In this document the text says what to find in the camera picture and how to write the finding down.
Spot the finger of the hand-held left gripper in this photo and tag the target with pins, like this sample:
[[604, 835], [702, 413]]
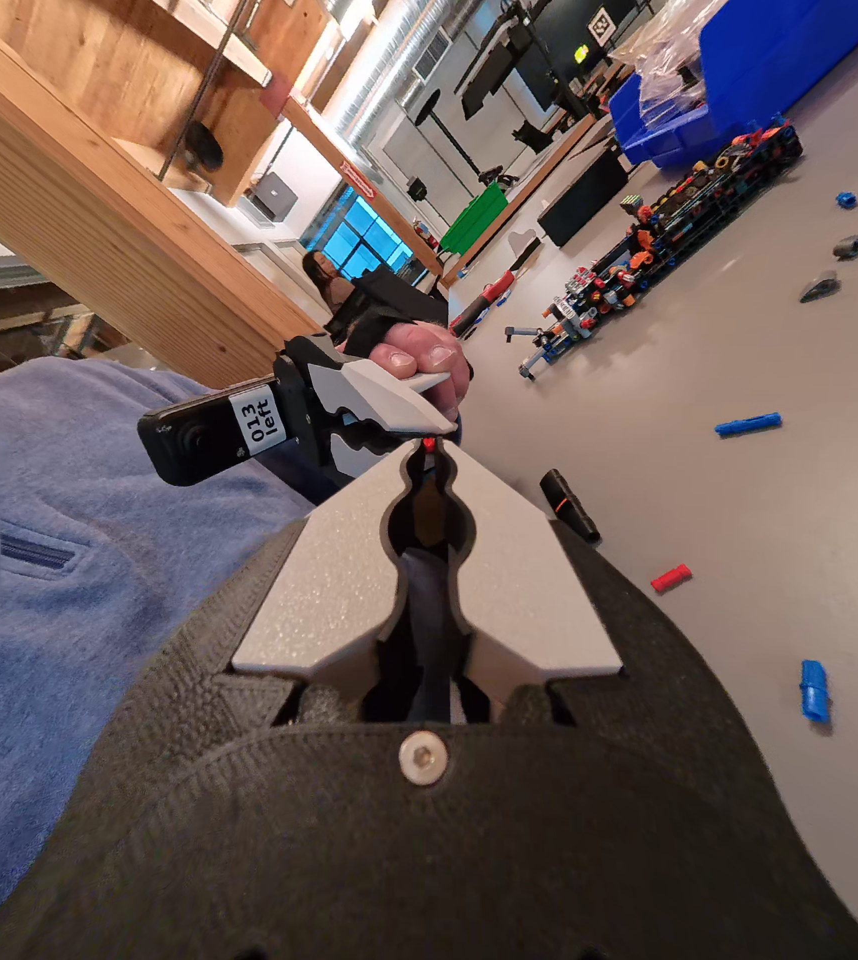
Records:
[[384, 397], [350, 457]]

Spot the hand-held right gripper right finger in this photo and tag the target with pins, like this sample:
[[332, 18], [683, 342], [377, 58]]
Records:
[[541, 600]]

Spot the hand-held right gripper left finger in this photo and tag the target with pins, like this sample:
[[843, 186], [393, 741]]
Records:
[[309, 600]]

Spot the black lego shock absorber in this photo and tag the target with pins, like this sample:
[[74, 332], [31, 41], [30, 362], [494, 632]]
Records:
[[570, 506]]

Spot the person's left forearm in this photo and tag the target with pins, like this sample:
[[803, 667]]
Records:
[[301, 480]]

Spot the blue lego axle pin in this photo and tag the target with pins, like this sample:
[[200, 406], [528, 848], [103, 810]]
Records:
[[748, 424]]

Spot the lego chassis model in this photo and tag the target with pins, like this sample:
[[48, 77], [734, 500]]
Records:
[[661, 247]]

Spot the dark grey curved lego piece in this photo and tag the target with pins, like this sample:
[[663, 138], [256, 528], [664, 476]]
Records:
[[820, 289], [856, 247]]

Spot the small blue lego pin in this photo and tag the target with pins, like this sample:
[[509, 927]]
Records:
[[847, 199]]

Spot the person's left hand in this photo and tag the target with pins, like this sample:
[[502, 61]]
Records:
[[429, 349]]

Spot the red black hand tool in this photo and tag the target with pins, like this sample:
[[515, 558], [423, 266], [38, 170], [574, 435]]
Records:
[[481, 304]]

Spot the person's blue sweater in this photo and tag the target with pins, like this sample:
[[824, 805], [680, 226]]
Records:
[[99, 600]]

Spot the green bin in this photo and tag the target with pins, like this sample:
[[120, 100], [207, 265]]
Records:
[[474, 221]]

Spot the grey wedge plate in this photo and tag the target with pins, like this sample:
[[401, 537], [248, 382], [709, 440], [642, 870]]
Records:
[[525, 251]]

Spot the grey square device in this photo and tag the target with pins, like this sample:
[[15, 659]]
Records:
[[275, 196]]

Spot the wooden loft structure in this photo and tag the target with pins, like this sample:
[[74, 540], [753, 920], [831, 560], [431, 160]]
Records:
[[174, 60]]

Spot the black white marker tag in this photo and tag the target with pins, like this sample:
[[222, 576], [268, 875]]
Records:
[[601, 24]]

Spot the pile of clear plastic bags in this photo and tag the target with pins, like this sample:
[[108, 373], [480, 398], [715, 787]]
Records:
[[669, 52]]

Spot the blue bin white label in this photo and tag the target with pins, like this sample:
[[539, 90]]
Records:
[[774, 75]]

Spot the wooden post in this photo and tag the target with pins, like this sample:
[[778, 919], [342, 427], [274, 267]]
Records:
[[99, 187]]

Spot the silver air duct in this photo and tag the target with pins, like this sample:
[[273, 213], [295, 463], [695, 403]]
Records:
[[399, 60]]

